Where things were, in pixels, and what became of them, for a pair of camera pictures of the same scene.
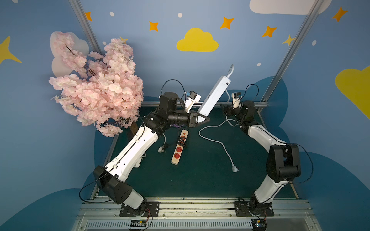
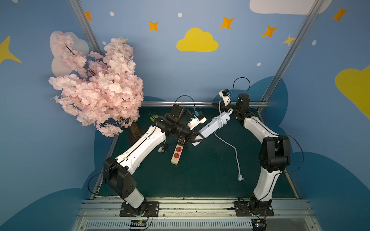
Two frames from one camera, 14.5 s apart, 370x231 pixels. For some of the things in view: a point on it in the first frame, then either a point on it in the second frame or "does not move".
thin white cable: (234, 169) → (219, 122)
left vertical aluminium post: (83, 22) does not move
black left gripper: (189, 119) → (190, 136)
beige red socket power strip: (179, 148) does not move
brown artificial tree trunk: (134, 127) does not move
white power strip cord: (161, 148) does not move
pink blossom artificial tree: (103, 90) does not move
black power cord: (181, 141) does not move
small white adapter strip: (213, 99) → (214, 125)
